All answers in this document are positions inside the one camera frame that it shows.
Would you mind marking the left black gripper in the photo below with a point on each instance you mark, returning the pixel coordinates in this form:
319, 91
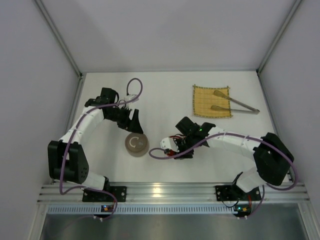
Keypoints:
125, 122

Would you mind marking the bamboo mat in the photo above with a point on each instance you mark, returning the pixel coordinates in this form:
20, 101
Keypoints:
207, 105

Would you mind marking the steel round container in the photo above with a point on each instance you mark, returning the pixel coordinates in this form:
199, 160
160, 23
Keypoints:
137, 154

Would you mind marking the grey round lid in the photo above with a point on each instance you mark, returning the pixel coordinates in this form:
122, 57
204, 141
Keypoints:
136, 142

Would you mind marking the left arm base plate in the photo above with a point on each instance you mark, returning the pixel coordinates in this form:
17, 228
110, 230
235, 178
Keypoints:
119, 192

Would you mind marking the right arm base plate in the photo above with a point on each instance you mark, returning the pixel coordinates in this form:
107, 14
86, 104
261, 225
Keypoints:
230, 192

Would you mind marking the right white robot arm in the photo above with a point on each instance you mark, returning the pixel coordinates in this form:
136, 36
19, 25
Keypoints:
271, 157

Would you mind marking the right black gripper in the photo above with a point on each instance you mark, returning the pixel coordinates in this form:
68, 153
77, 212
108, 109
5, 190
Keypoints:
181, 149

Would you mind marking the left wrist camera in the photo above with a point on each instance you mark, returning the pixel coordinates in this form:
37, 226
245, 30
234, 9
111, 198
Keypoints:
131, 98

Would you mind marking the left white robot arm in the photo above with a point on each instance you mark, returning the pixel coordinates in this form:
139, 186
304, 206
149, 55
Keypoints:
67, 160

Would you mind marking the aluminium rail frame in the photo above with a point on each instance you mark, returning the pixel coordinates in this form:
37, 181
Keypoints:
165, 198

